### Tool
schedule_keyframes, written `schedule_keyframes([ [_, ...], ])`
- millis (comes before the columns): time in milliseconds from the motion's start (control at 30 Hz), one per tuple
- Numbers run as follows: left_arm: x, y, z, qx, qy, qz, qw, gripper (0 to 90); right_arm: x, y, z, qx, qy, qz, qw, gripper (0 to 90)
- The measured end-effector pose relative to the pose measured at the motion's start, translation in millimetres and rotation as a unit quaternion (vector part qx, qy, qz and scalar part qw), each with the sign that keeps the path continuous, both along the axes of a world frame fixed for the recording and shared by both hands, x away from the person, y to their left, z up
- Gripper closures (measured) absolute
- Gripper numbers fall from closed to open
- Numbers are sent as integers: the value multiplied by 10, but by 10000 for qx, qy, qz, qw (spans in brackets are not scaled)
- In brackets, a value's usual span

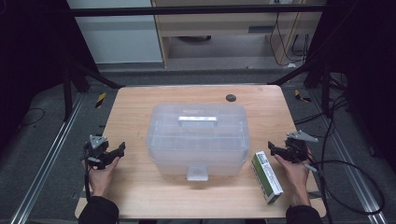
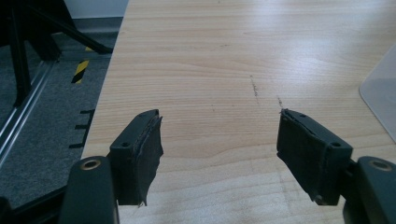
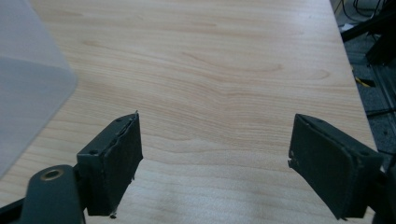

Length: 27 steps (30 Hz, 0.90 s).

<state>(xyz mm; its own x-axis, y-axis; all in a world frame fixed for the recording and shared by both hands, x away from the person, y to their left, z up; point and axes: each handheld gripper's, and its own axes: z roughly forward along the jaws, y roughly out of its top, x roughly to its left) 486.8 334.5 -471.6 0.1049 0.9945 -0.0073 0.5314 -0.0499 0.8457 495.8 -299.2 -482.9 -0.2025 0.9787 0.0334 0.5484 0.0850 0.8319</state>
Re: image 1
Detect thin black floor cable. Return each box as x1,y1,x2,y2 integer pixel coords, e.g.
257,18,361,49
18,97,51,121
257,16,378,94
18,106,46,127

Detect dark curtain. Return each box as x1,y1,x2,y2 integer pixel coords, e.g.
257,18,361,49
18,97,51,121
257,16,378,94
306,0,396,172
0,0,98,150

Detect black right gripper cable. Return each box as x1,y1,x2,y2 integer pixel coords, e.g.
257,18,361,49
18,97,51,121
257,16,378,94
306,160,386,224

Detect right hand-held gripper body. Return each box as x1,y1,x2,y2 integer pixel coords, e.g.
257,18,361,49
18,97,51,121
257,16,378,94
285,130,319,163

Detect person's left hand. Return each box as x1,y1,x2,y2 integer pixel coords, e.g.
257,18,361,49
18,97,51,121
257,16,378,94
88,157,120,198

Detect white cabinet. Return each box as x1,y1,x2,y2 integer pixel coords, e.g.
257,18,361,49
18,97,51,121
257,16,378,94
66,0,163,64

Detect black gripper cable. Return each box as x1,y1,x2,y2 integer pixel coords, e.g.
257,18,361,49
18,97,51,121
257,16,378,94
82,155,92,201
306,160,386,224

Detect green and white carton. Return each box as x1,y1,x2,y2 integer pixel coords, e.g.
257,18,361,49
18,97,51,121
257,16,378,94
250,150,284,205

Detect yellow and black tape strip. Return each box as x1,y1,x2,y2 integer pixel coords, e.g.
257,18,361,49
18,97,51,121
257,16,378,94
94,91,106,109
294,89,312,104

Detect person's right hand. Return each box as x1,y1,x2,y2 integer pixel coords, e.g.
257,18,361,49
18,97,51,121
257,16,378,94
274,155,312,207

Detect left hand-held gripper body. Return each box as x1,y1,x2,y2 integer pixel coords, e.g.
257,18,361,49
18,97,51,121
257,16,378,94
83,133,110,171

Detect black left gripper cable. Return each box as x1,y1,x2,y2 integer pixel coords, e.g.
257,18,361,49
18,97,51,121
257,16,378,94
82,155,92,201

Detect black horizontal bar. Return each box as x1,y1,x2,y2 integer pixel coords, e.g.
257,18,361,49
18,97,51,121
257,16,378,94
66,4,328,17

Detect black metal stand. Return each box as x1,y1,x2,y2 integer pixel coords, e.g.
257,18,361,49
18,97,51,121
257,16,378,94
62,59,124,122
267,55,334,119

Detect black cables under desk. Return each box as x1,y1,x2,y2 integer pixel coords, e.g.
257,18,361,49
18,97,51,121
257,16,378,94
269,12,310,68

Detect clear plastic box lid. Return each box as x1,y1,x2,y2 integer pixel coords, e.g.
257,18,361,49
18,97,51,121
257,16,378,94
146,103,251,157

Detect clear plastic storage box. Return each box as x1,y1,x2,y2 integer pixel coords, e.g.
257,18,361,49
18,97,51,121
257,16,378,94
148,146,250,182

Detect light wooden desk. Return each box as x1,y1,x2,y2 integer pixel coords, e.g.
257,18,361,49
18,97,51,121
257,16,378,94
151,0,326,68

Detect aluminium floor rail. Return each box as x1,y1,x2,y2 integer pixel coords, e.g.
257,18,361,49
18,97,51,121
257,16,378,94
10,92,86,224
311,90,389,224

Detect black floor cables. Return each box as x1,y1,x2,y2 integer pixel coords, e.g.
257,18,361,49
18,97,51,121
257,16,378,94
293,92,348,126

